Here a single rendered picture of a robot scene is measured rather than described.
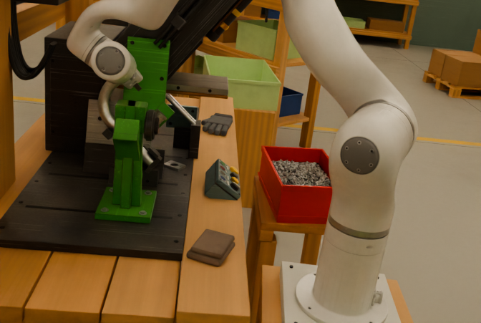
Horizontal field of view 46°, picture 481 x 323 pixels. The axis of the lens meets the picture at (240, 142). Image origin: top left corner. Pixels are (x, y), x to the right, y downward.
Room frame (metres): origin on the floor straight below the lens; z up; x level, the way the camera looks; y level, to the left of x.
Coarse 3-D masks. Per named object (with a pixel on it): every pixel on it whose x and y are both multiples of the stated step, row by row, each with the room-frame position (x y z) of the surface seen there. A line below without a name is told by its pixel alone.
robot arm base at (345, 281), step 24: (336, 240) 0.95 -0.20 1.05; (360, 240) 0.93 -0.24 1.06; (384, 240) 0.95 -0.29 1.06; (336, 264) 0.94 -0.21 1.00; (360, 264) 0.93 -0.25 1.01; (312, 288) 1.01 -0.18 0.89; (336, 288) 0.94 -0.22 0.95; (360, 288) 0.94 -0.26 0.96; (312, 312) 0.93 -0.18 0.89; (336, 312) 0.94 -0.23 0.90; (360, 312) 0.94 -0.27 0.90; (384, 312) 0.96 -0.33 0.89
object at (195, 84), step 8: (176, 72) 1.77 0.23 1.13; (184, 72) 1.78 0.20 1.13; (168, 80) 1.66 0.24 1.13; (176, 80) 1.67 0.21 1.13; (184, 80) 1.68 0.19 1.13; (192, 80) 1.69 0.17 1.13; (200, 80) 1.70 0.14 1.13; (208, 80) 1.71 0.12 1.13; (216, 80) 1.73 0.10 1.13; (224, 80) 1.74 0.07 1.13; (120, 88) 1.61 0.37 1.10; (168, 88) 1.62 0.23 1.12; (176, 88) 1.62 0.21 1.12; (184, 88) 1.62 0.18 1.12; (192, 88) 1.62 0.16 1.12; (200, 88) 1.63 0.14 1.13; (208, 88) 1.63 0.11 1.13; (216, 88) 1.63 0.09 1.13; (224, 88) 1.64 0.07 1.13; (200, 96) 1.63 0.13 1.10; (208, 96) 1.63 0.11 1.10; (216, 96) 1.63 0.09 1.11; (224, 96) 1.63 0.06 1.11
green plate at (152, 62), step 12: (132, 48) 1.52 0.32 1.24; (144, 48) 1.52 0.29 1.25; (156, 48) 1.53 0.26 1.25; (168, 48) 1.53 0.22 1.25; (144, 60) 1.51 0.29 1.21; (156, 60) 1.52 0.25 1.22; (168, 60) 1.52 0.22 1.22; (144, 72) 1.51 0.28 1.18; (156, 72) 1.51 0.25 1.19; (144, 84) 1.50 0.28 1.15; (156, 84) 1.50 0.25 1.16; (132, 96) 1.49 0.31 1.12; (144, 96) 1.49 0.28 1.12; (156, 96) 1.49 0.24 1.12
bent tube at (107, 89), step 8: (104, 88) 1.45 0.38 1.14; (112, 88) 1.46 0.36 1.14; (104, 96) 1.45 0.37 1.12; (104, 104) 1.44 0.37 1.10; (104, 112) 1.44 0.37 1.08; (104, 120) 1.43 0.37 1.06; (112, 120) 1.44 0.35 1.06; (112, 128) 1.43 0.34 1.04; (144, 152) 1.42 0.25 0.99; (144, 160) 1.41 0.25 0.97; (152, 160) 1.41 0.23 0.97
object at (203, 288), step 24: (216, 144) 1.78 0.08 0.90; (192, 192) 1.39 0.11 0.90; (192, 216) 1.25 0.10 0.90; (216, 216) 1.27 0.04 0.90; (240, 216) 1.28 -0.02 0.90; (192, 240) 1.14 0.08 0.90; (240, 240) 1.16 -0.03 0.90; (192, 264) 1.04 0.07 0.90; (240, 264) 1.06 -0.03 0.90; (192, 288) 0.95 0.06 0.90; (216, 288) 0.96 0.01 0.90; (240, 288) 0.97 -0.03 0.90; (192, 312) 0.88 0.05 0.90; (216, 312) 0.89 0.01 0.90; (240, 312) 0.90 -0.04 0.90
